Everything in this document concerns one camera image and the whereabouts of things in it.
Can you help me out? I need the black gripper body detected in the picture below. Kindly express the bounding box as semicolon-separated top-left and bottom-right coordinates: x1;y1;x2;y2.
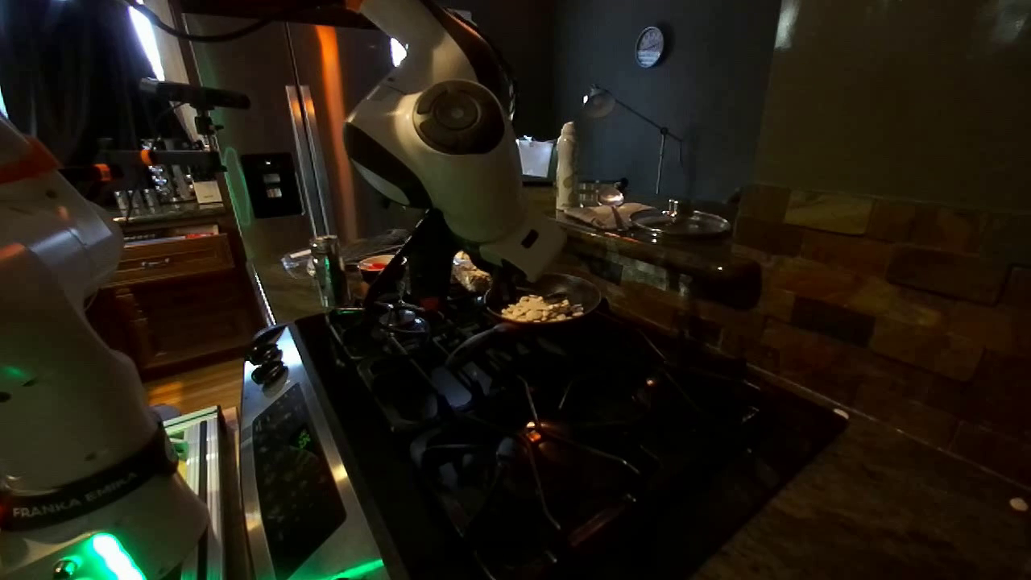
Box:
385;209;463;303

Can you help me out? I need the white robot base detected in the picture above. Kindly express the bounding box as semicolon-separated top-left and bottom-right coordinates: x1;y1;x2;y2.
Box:
0;122;207;580

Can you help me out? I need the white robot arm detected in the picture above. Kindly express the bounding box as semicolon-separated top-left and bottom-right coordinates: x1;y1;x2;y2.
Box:
179;0;567;298

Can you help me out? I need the dark bowl with pasta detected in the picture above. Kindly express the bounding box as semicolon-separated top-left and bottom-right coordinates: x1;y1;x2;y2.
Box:
488;274;603;328

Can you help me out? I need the white spray bottle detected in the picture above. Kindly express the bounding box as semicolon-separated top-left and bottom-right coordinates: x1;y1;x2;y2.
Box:
555;120;576;209

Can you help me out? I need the black cast iron grate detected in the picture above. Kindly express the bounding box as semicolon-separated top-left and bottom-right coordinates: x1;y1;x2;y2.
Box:
318;300;777;580

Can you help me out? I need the round metal tray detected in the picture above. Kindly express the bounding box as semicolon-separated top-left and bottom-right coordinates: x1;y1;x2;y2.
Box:
634;209;732;238

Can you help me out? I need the black camera on stand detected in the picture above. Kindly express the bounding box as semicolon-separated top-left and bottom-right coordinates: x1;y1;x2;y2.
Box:
140;78;251;203

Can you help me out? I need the round wall clock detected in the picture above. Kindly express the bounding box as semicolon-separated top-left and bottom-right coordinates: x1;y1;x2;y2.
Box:
634;23;671;70

